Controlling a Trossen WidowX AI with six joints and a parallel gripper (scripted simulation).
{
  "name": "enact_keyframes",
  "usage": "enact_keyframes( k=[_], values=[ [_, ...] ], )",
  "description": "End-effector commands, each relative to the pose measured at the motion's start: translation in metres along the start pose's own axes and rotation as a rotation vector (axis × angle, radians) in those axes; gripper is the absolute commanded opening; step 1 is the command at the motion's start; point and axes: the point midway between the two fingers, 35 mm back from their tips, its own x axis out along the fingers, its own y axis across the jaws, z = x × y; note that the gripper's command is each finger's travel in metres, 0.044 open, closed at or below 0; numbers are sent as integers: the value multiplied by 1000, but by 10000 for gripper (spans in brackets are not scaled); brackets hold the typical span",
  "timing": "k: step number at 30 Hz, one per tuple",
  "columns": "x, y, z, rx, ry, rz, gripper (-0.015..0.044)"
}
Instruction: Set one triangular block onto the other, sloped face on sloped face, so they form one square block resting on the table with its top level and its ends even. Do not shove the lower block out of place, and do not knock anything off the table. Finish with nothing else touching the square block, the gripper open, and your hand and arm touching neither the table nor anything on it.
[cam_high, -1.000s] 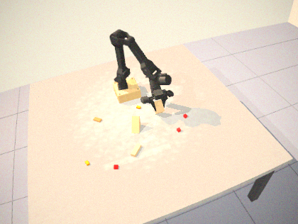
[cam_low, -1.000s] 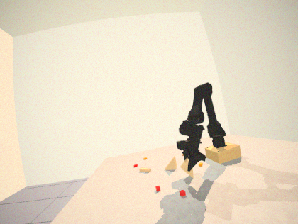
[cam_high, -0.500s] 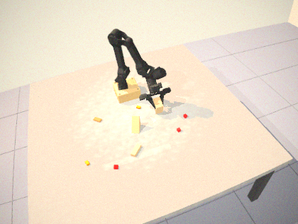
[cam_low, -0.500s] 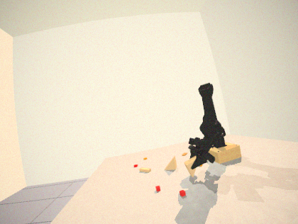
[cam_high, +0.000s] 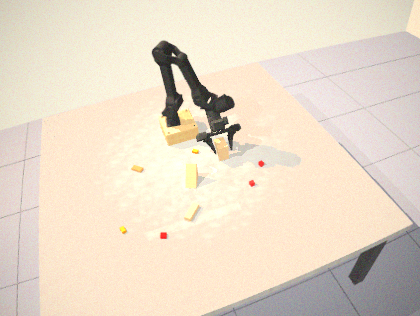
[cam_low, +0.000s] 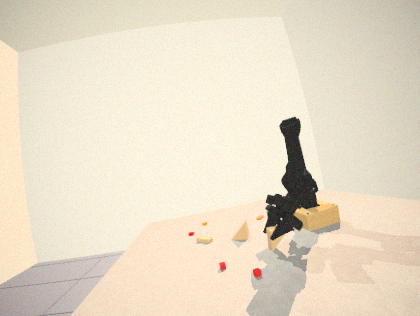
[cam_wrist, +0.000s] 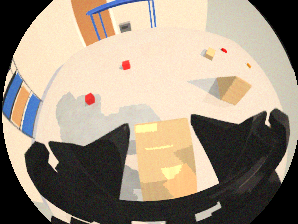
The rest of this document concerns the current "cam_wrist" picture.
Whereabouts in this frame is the small red block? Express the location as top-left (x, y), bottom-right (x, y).
top-left (122, 60), bottom-right (130, 71)
top-left (85, 93), bottom-right (94, 104)

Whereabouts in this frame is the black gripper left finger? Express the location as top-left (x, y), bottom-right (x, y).
top-left (48, 123), bottom-right (130, 200)

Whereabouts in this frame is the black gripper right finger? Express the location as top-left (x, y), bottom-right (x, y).
top-left (190, 111), bottom-right (266, 183)

